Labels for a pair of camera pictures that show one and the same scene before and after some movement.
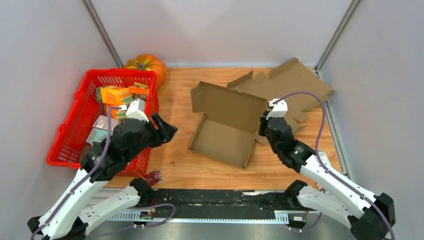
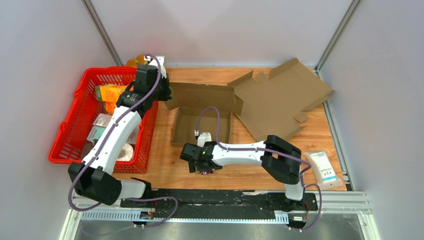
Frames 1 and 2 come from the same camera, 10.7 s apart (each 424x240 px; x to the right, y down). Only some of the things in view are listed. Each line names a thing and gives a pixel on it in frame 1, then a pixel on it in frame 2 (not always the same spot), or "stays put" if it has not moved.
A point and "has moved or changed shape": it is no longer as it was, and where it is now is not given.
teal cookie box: (97, 135) stays put
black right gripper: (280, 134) → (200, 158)
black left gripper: (164, 134) → (167, 95)
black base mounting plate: (220, 203) stays put
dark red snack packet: (153, 177) → (206, 172)
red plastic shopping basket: (69, 146) stays put
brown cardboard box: (226, 130) has moved or changed shape
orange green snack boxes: (114, 95) stays put
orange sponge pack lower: (113, 111) stays put
